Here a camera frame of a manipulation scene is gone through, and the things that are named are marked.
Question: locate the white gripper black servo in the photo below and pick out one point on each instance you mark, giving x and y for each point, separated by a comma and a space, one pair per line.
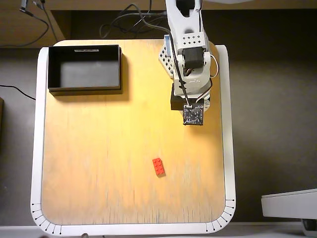
176, 103

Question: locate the red lego block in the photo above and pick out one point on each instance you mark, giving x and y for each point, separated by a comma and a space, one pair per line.
158, 167

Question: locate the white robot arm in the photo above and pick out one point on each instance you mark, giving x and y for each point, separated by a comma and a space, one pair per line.
177, 24

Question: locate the black rectangular bin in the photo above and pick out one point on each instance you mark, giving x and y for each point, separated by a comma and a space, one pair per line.
84, 74

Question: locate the white label strip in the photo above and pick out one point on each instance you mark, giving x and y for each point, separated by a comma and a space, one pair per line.
86, 50

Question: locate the wooden furniture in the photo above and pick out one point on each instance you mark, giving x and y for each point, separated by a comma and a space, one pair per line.
15, 27

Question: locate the black wrist camera circuit board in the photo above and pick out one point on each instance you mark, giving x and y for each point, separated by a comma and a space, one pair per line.
193, 115

